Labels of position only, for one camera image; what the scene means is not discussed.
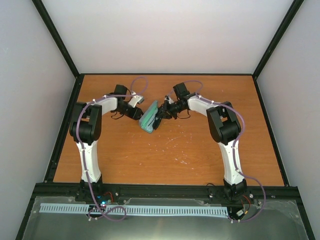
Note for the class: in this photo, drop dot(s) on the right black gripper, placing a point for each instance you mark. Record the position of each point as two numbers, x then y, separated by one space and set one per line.
165 110

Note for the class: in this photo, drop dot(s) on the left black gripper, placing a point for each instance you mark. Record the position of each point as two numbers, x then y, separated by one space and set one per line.
136 113

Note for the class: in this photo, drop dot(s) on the grey-blue glasses case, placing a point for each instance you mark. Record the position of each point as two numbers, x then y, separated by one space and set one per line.
142 121

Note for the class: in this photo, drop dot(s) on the dark aviator sunglasses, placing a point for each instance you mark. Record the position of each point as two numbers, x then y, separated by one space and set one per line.
152 122

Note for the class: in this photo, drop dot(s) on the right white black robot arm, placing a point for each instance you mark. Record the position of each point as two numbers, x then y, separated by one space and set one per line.
224 127

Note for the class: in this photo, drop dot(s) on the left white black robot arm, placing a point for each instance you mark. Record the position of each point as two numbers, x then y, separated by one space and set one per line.
86 129

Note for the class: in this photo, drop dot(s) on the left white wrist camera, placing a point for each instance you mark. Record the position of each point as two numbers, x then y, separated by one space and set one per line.
135 99

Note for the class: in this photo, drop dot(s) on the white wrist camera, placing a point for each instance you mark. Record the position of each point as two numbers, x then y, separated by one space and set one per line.
135 99
168 99

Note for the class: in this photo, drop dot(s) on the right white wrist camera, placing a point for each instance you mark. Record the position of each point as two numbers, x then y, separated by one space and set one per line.
168 99

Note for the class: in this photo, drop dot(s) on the black cage frame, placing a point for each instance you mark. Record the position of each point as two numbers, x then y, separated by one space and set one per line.
79 77

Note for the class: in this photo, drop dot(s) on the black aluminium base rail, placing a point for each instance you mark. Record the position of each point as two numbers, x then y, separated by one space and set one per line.
120 192

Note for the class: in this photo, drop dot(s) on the light-blue slotted cable duct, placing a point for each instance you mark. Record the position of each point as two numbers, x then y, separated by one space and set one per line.
139 210

